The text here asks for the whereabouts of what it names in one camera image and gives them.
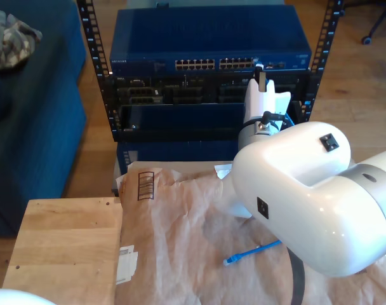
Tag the brown packing paper envelope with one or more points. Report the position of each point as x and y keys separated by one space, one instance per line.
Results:
x=180 y=248

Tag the black perforated rack frame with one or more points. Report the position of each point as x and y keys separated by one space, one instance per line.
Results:
x=94 y=47

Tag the blue network switch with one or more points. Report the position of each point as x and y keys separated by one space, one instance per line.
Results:
x=209 y=35

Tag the camouflage cloth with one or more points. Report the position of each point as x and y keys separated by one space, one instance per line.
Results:
x=12 y=41

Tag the blue sofa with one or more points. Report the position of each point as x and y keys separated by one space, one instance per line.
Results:
x=37 y=127

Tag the black rack server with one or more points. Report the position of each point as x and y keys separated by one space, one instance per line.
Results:
x=180 y=92

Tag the grey rack base plate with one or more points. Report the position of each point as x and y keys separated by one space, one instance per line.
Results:
x=116 y=184

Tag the office chair base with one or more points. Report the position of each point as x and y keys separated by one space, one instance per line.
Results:
x=370 y=28

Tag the blue vented rack unit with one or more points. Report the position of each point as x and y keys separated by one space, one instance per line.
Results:
x=180 y=151

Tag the black rack shelf blue panel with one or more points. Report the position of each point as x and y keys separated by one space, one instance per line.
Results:
x=180 y=117

